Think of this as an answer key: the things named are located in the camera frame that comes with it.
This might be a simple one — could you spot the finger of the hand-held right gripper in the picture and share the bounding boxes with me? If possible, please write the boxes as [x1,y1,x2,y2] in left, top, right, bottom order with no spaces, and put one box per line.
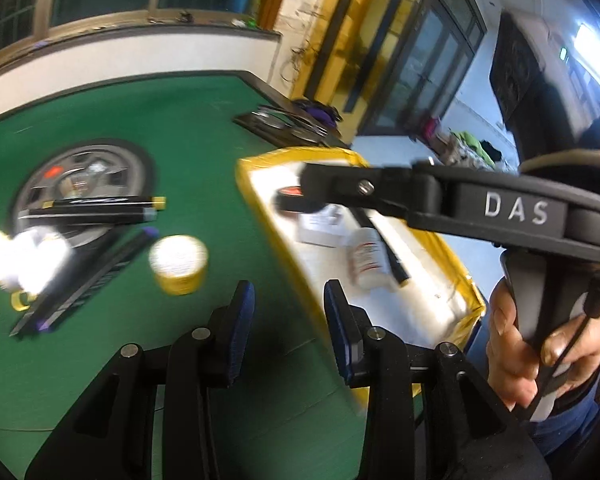
[299,161,433,218]

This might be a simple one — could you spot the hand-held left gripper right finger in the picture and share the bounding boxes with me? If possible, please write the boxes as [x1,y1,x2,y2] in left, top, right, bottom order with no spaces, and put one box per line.
[323,280,551,480]

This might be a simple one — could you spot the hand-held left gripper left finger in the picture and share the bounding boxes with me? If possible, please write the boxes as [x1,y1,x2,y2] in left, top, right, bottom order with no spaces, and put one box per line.
[25,280,256,480]

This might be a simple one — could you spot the white power adapter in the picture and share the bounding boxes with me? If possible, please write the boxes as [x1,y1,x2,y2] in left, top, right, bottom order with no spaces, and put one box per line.
[297,205,351,248]

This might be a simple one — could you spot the black electrical tape roll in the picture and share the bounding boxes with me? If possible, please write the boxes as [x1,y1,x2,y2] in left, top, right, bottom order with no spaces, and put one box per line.
[274,185,326,215]

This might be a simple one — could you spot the white bottle red label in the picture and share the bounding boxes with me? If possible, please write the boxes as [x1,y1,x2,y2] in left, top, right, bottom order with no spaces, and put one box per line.
[347,227,396,291]

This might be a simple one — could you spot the thick black marker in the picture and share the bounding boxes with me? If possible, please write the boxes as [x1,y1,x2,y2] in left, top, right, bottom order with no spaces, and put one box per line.
[350,207,412,288]

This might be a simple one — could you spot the white and yellow case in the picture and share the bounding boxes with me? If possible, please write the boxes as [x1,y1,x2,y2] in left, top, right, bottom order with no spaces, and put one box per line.
[148,235,210,296]

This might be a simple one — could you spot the yellow tray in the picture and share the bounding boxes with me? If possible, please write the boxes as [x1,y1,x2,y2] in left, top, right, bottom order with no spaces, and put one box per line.
[235,146,486,406]

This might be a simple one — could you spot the black marker purple cap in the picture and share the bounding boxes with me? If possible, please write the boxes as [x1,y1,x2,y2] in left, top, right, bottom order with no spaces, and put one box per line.
[7,226,160,337]

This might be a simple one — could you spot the black marker beige cap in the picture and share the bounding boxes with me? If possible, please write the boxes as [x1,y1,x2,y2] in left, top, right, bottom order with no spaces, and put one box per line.
[40,195,168,211]

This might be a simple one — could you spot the slim black marker grey cap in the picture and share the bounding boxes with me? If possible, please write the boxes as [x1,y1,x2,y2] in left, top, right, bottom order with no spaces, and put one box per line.
[17,207,160,226]

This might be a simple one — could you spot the white bottle green label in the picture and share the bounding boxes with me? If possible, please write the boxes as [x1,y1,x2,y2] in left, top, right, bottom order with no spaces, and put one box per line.
[15,227,73,291]

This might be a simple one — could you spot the person's right hand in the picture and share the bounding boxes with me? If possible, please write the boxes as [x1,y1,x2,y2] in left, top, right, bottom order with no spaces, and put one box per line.
[486,277,600,413]

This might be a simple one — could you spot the eyeglasses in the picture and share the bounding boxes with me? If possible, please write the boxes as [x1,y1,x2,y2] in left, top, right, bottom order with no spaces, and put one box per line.
[250,105,331,143]

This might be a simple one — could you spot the purple cloth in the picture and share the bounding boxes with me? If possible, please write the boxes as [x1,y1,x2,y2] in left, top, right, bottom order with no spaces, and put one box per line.
[292,99,343,123]

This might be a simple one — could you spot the green cloth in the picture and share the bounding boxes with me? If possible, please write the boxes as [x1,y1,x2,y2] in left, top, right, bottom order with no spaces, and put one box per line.
[450,130,487,157]

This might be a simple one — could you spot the cluttered patterned sofa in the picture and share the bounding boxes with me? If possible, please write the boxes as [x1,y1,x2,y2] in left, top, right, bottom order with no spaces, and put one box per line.
[420,115,521,173]

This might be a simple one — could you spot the golden wooden door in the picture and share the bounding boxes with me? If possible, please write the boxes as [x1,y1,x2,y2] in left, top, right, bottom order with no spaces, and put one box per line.
[290,0,421,111]

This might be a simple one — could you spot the dark glass door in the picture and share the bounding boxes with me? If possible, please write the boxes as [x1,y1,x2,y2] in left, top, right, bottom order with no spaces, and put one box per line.
[360,0,486,136]

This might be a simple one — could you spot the ceiling light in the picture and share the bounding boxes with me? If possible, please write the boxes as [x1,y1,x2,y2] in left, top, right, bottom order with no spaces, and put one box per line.
[572,22,600,68]

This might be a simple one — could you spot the round table control panel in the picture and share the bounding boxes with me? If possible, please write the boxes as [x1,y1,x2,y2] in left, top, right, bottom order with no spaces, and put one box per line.
[7,137,157,251]

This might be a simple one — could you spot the yellow rubber band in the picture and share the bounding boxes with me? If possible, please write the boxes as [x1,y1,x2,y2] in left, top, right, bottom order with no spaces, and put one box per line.
[11,290,38,313]

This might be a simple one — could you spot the wall cable tangle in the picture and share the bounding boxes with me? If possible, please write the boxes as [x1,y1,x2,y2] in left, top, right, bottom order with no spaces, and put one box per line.
[280,42,313,86]

